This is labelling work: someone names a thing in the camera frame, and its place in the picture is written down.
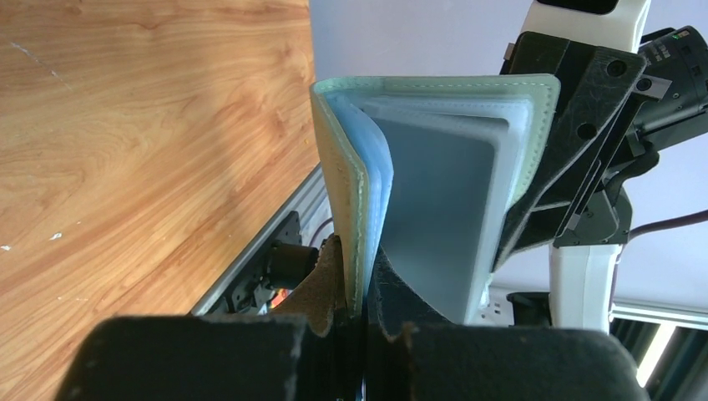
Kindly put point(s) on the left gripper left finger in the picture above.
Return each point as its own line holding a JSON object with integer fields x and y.
{"x": 301, "y": 350}

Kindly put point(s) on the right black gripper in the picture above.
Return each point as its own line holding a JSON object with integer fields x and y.
{"x": 616, "y": 112}

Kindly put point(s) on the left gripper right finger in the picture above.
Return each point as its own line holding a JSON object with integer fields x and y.
{"x": 414, "y": 353}

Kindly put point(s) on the green card holder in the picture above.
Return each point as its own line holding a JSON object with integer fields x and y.
{"x": 426, "y": 169}

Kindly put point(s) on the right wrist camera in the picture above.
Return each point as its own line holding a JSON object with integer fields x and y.
{"x": 611, "y": 24}

